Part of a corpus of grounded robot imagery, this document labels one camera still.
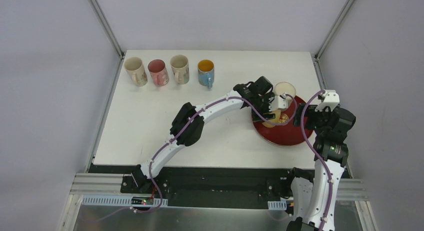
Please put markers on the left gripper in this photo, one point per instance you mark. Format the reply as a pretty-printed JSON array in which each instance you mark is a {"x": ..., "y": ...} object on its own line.
[{"x": 267, "y": 103}]

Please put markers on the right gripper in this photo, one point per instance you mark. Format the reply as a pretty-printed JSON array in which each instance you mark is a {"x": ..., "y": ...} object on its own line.
[{"x": 303, "y": 116}]

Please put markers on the yellow mug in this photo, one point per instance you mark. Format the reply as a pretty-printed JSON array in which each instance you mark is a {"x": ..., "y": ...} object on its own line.
[{"x": 270, "y": 123}]

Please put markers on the blue mug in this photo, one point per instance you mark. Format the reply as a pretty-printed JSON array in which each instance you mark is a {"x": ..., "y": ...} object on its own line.
[{"x": 206, "y": 73}]

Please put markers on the cream green mug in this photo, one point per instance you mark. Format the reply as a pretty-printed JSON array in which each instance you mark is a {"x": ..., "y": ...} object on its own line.
[{"x": 180, "y": 68}]

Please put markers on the pink mug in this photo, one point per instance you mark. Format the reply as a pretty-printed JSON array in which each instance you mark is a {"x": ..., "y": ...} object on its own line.
[{"x": 158, "y": 72}]

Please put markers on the cream floral mug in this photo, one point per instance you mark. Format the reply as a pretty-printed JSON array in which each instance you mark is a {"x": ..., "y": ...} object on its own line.
[{"x": 134, "y": 67}]

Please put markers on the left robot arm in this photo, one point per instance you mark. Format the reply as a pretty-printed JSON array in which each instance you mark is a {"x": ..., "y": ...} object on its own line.
[{"x": 187, "y": 126}]

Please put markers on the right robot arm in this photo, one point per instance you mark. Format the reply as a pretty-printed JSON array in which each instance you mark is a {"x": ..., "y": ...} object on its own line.
[{"x": 314, "y": 196}]

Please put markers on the red round tray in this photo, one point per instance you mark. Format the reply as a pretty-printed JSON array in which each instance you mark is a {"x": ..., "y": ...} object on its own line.
[{"x": 282, "y": 135}]

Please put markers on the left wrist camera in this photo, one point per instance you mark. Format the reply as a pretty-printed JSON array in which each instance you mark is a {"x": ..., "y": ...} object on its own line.
[{"x": 278, "y": 103}]

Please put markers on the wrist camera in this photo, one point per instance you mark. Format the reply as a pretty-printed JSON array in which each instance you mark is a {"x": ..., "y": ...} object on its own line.
[
  {"x": 278, "y": 103},
  {"x": 329, "y": 101}
]

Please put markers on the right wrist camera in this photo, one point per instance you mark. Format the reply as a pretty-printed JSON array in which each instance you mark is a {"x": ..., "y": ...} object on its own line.
[{"x": 329, "y": 101}]

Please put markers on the right white cable duct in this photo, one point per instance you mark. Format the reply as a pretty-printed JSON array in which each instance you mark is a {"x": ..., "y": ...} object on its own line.
[{"x": 280, "y": 205}]

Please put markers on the white cable duct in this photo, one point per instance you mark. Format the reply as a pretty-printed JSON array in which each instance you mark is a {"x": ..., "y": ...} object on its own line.
[
  {"x": 123, "y": 201},
  {"x": 280, "y": 205}
]

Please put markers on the right aluminium frame post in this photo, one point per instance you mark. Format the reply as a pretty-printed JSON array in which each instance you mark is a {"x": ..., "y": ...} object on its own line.
[{"x": 334, "y": 28}]

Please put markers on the aluminium frame post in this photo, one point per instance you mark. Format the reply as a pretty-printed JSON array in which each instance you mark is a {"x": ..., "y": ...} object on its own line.
[
  {"x": 334, "y": 28},
  {"x": 96, "y": 7}
]

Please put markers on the left white cable duct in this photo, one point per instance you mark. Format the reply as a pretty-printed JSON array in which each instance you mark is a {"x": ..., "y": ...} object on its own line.
[{"x": 123, "y": 201}]

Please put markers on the left aluminium frame post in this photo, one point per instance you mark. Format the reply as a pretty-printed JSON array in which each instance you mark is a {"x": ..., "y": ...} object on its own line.
[{"x": 96, "y": 7}]

